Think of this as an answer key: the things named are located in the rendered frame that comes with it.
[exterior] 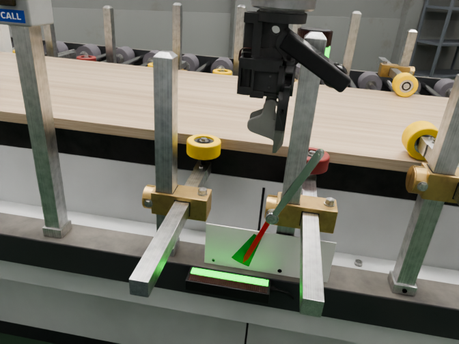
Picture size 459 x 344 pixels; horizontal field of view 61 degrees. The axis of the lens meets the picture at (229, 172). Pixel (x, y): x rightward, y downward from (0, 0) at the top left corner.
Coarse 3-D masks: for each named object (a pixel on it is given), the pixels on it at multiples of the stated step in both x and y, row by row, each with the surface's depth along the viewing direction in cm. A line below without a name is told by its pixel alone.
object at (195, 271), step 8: (192, 272) 80; (200, 272) 80; (208, 272) 80; (216, 272) 80; (224, 272) 80; (232, 280) 79; (240, 280) 79; (248, 280) 79; (256, 280) 79; (264, 280) 79
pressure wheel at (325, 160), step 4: (312, 148) 90; (316, 148) 90; (308, 152) 88; (312, 152) 87; (324, 152) 88; (308, 156) 86; (324, 156) 86; (328, 156) 86; (308, 160) 84; (320, 160) 84; (324, 160) 85; (328, 160) 86; (320, 164) 85; (324, 164) 85; (328, 164) 87; (316, 168) 85; (320, 168) 85; (324, 168) 86; (312, 172) 85; (316, 172) 85; (320, 172) 86; (324, 172) 87
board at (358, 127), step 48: (0, 96) 112; (96, 96) 118; (144, 96) 122; (192, 96) 125; (240, 96) 129; (336, 96) 137; (384, 96) 142; (432, 96) 147; (240, 144) 94; (288, 144) 93; (336, 144) 95; (384, 144) 98
